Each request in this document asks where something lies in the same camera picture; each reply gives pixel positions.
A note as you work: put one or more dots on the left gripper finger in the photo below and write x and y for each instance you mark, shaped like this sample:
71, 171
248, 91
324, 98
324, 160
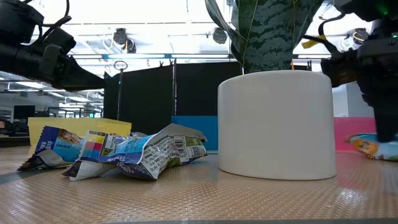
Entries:
81, 81

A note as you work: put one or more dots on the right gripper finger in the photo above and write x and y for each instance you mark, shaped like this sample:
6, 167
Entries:
387, 124

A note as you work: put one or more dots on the blue wrapper granola bar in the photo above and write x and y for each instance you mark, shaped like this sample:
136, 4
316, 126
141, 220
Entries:
59, 143
161, 152
96, 146
367, 147

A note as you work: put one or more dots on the red plastic bin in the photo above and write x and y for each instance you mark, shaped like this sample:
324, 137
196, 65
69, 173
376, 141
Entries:
351, 130

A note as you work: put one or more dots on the yellow plastic bin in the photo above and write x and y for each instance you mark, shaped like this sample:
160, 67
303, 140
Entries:
93, 124

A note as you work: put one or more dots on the black computer monitor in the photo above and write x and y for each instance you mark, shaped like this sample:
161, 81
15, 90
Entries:
24, 112

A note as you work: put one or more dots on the horizontal metal beam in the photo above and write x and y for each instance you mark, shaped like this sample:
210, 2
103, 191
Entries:
140, 56

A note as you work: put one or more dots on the black partition panel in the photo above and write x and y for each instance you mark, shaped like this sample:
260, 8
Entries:
199, 90
143, 99

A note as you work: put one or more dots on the white round plant pot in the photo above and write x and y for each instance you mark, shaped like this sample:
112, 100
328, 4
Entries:
276, 124

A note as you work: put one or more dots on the green snake plant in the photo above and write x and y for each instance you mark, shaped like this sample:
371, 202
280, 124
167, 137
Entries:
270, 37

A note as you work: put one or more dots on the blue plastic bin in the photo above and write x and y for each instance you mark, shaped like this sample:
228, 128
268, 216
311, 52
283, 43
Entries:
205, 130

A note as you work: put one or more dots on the silicone baking mat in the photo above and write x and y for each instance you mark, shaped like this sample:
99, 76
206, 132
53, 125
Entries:
199, 199

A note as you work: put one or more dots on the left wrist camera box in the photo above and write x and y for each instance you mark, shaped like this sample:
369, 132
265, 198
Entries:
59, 39

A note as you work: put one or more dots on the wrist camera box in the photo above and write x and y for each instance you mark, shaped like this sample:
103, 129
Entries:
339, 70
59, 39

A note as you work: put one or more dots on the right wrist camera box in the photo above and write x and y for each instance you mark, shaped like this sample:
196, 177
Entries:
339, 70

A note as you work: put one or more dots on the black aluminium rig frame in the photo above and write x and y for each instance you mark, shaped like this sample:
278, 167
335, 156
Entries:
12, 141

